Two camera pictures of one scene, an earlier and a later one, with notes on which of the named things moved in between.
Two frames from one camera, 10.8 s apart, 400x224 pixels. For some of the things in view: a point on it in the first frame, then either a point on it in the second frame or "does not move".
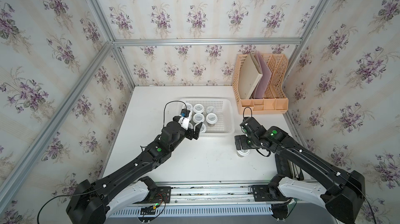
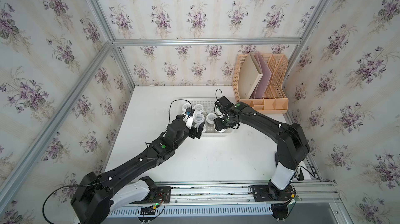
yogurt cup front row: [211, 119] does not move
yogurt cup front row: [198, 117] does not move
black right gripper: [241, 144] to [217, 126]
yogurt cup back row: [189, 106] does not move
